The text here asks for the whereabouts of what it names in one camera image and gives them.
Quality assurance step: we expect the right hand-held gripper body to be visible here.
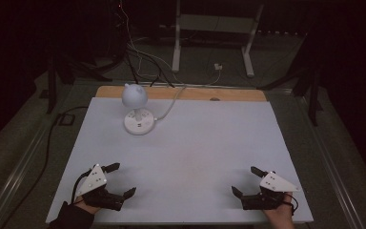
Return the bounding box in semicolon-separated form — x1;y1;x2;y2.
240;171;301;211

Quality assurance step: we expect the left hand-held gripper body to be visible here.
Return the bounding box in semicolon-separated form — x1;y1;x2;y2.
75;163;125;212

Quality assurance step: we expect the person's left hand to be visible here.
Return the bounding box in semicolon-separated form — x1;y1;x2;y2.
74;196;102;216

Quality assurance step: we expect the person's right hand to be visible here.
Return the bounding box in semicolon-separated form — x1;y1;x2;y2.
263;192;295;229

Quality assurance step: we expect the white table mat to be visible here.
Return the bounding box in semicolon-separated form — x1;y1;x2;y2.
45;96;315;225

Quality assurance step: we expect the white round-headed desk lamp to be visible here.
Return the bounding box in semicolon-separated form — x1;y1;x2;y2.
121;82;156;136

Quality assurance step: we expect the black tripod stand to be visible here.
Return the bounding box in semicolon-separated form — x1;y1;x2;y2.
256;28;325;128
44;44;113;115

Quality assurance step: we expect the wooden table board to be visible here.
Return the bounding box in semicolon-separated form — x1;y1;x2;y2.
95;85;268;103

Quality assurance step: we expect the white metal stand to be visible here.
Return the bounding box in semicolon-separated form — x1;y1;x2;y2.
171;0;265;78

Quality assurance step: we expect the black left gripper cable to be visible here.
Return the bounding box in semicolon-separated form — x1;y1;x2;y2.
71;169;92;204

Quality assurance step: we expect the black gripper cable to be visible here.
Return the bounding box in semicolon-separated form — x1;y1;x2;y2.
71;169;92;204
284;192;300;216

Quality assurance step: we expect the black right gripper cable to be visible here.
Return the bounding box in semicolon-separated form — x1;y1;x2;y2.
284;192;300;216

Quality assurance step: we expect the black floor cable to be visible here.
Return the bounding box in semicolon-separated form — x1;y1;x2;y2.
0;105;90;229

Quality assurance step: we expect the white lamp cable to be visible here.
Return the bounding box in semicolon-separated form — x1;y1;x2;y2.
153;68;222;122

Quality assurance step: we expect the black cable bundle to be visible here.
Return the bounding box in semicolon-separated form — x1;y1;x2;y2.
124;42;176;89

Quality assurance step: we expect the thin white cable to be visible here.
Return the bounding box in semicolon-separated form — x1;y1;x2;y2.
119;0;174;80

